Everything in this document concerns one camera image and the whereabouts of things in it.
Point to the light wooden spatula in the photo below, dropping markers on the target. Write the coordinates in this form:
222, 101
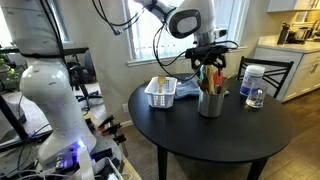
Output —
210, 80

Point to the black floor stand frame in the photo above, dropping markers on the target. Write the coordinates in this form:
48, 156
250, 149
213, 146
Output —
13, 123

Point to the red spatula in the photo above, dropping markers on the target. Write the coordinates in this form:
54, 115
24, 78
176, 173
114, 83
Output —
218, 79

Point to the white kitchen base cabinet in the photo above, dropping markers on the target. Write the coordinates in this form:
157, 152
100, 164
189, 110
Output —
300, 70

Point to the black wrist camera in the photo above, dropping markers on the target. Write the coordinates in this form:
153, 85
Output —
206, 50

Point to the silver countertop appliance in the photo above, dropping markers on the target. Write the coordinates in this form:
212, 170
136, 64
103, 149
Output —
302, 34

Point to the white wall cabinet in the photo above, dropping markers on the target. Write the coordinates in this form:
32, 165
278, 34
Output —
286, 5

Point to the black coffee maker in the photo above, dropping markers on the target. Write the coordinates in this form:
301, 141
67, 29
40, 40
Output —
283, 33

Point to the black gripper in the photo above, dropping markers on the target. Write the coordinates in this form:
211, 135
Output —
213, 60

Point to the white electronics box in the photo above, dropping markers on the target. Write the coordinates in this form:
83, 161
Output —
103, 170

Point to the window with white blinds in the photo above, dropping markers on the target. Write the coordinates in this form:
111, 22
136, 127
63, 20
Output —
150, 33

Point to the green houseplant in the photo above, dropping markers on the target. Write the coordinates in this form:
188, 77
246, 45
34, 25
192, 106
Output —
10, 71

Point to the metal cutlery holder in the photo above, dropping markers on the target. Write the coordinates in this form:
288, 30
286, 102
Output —
210, 105

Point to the wooden spoon with round head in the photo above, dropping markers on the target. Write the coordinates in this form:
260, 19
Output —
161, 81

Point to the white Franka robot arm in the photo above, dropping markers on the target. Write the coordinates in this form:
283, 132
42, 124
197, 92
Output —
46, 86

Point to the black dining chair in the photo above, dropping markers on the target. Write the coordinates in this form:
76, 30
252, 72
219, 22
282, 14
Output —
266, 66

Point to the black table leg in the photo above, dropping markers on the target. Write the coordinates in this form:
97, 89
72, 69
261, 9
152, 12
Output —
162, 163
256, 170

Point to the black office chair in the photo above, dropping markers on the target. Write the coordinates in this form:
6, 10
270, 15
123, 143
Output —
83, 76

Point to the white plastic basket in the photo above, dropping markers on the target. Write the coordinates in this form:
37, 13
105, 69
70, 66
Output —
160, 96

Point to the white canister with blue label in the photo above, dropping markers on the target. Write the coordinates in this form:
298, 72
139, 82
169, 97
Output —
251, 78

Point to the blue cloth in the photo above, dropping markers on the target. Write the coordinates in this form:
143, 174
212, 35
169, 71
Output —
186, 90

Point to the white wall outlet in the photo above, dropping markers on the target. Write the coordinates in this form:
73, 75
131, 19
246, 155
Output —
125, 108

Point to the teal silicone spatula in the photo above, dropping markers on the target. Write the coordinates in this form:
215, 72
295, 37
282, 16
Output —
201, 74

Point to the clear glass mug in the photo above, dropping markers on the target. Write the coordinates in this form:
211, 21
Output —
256, 96

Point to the dark brown wooden spatula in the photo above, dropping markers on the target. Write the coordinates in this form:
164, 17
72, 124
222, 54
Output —
203, 85

